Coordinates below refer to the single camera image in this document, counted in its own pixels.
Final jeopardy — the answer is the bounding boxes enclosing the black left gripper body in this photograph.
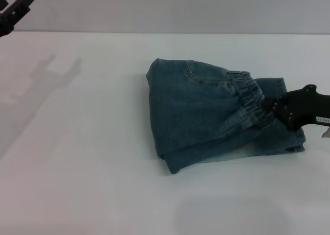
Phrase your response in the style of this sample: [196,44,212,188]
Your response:
[0,12,17,38]

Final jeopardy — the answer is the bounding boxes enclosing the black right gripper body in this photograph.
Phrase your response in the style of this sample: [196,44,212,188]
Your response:
[275,84,330,131]

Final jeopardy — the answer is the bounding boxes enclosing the blue denim shorts with print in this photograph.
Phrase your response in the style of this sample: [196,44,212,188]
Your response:
[145,58,306,175]

